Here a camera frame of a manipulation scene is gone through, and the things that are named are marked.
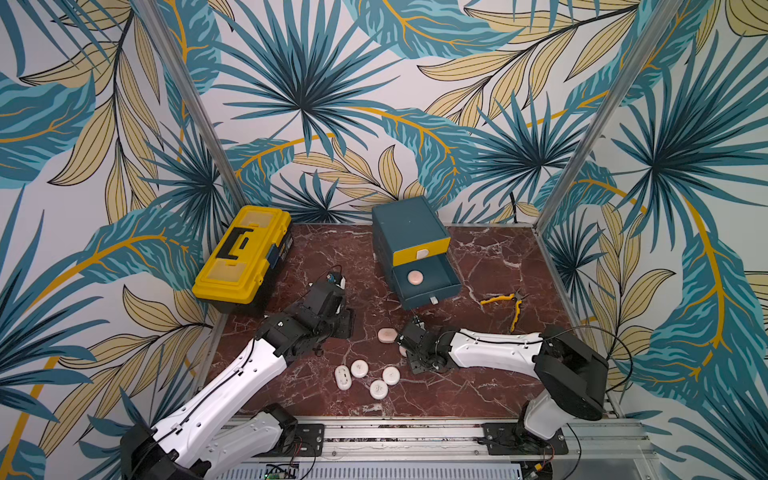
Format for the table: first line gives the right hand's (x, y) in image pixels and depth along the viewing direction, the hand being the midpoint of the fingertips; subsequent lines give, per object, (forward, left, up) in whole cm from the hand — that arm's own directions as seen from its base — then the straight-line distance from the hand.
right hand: (417, 358), depth 87 cm
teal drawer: (+21, -5, +8) cm, 23 cm away
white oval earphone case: (-5, +21, +2) cm, 22 cm away
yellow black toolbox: (+29, +47, +18) cm, 59 cm away
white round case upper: (-3, +17, +2) cm, 17 cm away
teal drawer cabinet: (+26, +2, +22) cm, 34 cm away
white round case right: (-5, +8, +2) cm, 10 cm away
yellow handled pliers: (+19, -35, +1) cm, 40 cm away
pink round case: (+21, -1, +10) cm, 24 cm away
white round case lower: (-9, +11, +2) cm, 14 cm away
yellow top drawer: (+23, -2, +20) cm, 31 cm away
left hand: (+4, +20, +17) cm, 27 cm away
